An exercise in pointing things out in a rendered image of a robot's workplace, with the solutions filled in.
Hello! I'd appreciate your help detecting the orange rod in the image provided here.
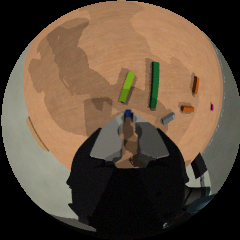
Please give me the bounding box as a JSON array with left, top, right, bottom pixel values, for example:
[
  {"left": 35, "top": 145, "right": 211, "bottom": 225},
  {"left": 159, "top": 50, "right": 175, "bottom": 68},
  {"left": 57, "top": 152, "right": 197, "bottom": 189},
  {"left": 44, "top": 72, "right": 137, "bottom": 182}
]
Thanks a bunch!
[
  {"left": 192, "top": 76, "right": 199, "bottom": 94},
  {"left": 181, "top": 105, "right": 195, "bottom": 112}
]

